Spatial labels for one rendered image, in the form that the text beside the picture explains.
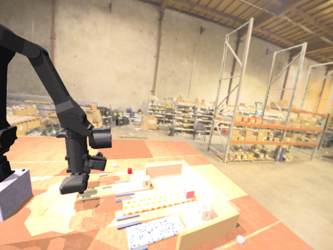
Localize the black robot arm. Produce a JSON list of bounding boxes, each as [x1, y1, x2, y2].
[[0, 24, 112, 183]]

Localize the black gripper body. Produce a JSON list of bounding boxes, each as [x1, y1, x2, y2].
[[59, 149, 90, 195]]

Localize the tan cube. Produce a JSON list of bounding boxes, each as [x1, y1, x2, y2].
[[141, 175, 150, 187]]

